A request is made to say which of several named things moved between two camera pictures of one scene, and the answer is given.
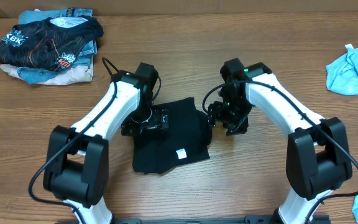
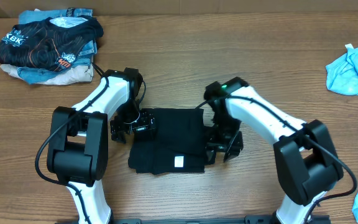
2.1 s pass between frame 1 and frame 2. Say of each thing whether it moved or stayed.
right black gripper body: moved
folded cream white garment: stayed
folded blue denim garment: stayed
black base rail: stayed
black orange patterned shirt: stayed
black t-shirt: moved
